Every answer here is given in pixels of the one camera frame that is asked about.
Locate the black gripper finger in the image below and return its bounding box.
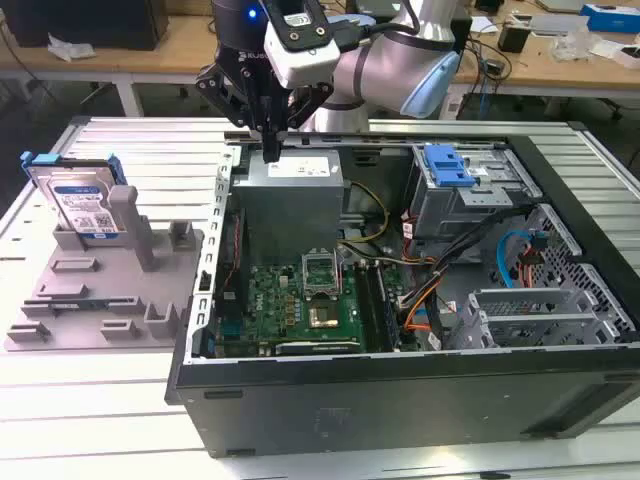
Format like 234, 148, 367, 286
194, 63, 276, 162
274, 82, 335, 162

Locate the hard disk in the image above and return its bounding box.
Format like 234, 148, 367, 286
19, 152, 132, 241

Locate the orange red yellow power wire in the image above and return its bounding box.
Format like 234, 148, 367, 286
517, 230, 550, 291

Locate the grey metal disk bay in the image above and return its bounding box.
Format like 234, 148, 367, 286
444, 287, 624, 351

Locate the grey power supply unit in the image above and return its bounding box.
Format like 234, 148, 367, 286
230, 149, 347, 251

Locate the blue plastic drive latch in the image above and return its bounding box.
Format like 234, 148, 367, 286
423, 144, 476, 189

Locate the large black box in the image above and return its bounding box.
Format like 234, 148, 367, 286
2, 0, 170, 51

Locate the crumpled clear plastic bag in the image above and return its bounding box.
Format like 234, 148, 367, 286
46, 32, 96, 64

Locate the metal socket cover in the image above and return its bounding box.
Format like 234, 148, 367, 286
299, 248, 341, 301

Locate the thin metal locking lever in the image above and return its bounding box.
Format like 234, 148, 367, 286
336, 245, 348, 301

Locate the grey metal drive cage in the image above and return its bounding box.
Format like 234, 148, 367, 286
407, 144, 544, 241

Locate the white paper sheet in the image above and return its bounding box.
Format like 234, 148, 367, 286
469, 14, 501, 35

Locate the green motherboard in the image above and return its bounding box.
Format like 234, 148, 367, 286
209, 262, 416, 359

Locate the small black box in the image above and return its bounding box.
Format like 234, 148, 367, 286
498, 22, 532, 54

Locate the black RAM slot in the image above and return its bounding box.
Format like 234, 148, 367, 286
354, 262, 381, 351
373, 262, 401, 351

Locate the CPU socket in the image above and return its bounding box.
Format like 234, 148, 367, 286
305, 298, 341, 332

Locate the black graphics card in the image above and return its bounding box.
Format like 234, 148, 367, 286
272, 339, 362, 357

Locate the grey plastic parts rack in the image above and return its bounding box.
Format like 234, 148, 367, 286
3, 184, 206, 354

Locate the clear plastic packaging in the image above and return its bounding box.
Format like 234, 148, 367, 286
549, 24, 640, 69

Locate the blue cardboard box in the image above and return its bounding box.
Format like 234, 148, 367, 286
579, 2, 640, 34

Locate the black PC case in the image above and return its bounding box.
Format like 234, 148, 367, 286
164, 130, 640, 459

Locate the black camera cable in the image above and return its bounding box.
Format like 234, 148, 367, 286
329, 14, 426, 51

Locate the yellow and black wire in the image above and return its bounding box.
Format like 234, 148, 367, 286
339, 180, 392, 247

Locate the black sleeved wire bundle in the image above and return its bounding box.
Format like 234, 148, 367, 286
399, 207, 531, 311

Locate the orange data wire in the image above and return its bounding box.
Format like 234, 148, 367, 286
403, 287, 441, 332

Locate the flat blue data wire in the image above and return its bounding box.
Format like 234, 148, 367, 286
497, 229, 535, 290

